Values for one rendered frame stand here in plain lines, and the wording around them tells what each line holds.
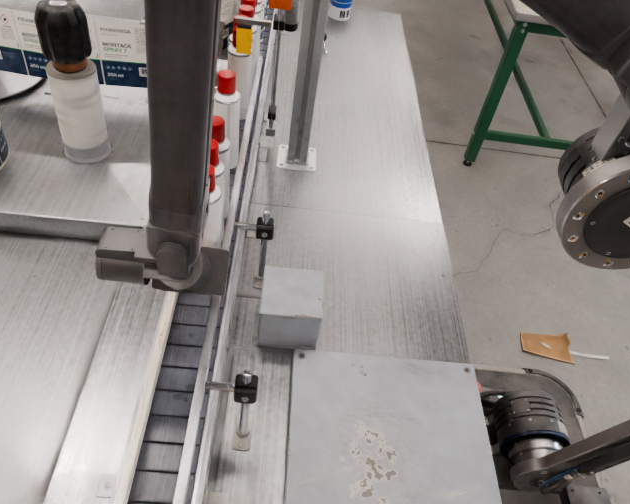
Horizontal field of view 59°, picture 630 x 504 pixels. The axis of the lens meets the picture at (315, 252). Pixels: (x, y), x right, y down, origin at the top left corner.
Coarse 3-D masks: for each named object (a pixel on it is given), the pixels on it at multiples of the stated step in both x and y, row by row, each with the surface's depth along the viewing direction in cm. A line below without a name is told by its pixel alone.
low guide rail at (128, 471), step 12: (168, 300) 85; (168, 312) 84; (168, 324) 82; (156, 348) 79; (156, 360) 78; (156, 372) 77; (144, 396) 74; (144, 408) 73; (144, 420) 72; (132, 432) 70; (144, 432) 72; (132, 444) 69; (132, 456) 68; (132, 468) 67; (120, 480) 66; (132, 480) 68; (120, 492) 65
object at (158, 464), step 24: (264, 48) 152; (240, 144) 121; (240, 192) 110; (192, 312) 88; (168, 336) 85; (192, 336) 85; (216, 336) 86; (168, 360) 82; (192, 360) 82; (168, 384) 79; (192, 384) 80; (168, 408) 77; (168, 432) 75; (144, 456) 72; (168, 456) 72; (144, 480) 70; (168, 480) 70; (192, 480) 71
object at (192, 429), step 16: (256, 64) 129; (256, 80) 124; (256, 96) 121; (240, 160) 103; (240, 176) 100; (224, 240) 89; (208, 320) 78; (208, 336) 76; (208, 352) 74; (208, 368) 74; (192, 400) 69; (192, 416) 68; (192, 432) 66; (192, 448) 65; (176, 496) 61
